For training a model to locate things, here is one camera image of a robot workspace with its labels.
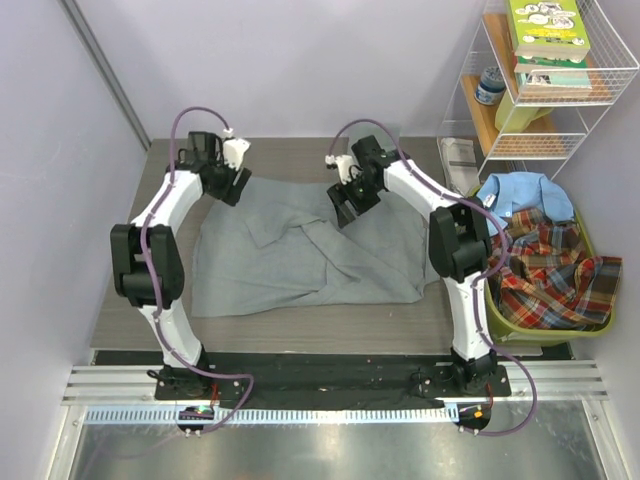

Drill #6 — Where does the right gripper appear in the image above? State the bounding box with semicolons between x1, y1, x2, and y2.
326;173;380;229

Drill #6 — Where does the grey long sleeve shirt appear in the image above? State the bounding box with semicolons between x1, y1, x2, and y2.
192;178;439;318

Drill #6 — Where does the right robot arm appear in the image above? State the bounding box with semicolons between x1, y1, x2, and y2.
325;135;497;395

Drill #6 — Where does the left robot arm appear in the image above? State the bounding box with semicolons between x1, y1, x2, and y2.
110;130;251;399

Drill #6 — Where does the plastic wrapped paper packet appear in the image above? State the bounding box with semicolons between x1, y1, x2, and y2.
439;137;480;195

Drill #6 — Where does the light blue shirt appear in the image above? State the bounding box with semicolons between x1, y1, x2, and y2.
475;172;574;230

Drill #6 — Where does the small blue white jar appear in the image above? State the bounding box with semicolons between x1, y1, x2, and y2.
474;66;506;106

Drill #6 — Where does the yellow green cloth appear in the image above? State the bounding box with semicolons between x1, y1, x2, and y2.
494;93;553;133

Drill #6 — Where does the green laundry basket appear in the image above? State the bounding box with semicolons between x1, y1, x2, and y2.
467;184;617;347

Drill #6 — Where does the plaid shirt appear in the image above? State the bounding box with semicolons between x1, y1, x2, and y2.
485;208;623;331

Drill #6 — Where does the lower stacked book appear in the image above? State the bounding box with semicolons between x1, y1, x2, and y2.
514;56;592;91

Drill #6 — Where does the green book on top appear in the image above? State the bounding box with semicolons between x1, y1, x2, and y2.
504;0;591;62

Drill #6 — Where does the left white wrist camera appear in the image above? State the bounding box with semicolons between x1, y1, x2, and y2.
222;128;251;171

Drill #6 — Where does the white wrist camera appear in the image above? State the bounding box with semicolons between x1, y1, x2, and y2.
222;128;251;171
325;154;361;185

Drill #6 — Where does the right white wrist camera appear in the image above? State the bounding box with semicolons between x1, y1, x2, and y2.
325;154;361;185

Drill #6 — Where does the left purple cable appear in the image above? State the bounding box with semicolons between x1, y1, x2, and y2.
141;105;255;434

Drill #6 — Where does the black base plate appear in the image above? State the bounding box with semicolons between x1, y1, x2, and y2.
146;353;511;429

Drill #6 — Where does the white wire shelf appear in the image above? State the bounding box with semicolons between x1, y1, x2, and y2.
437;1;639;178

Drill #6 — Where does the aluminium rail frame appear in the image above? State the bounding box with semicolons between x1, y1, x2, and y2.
48;352;633;479

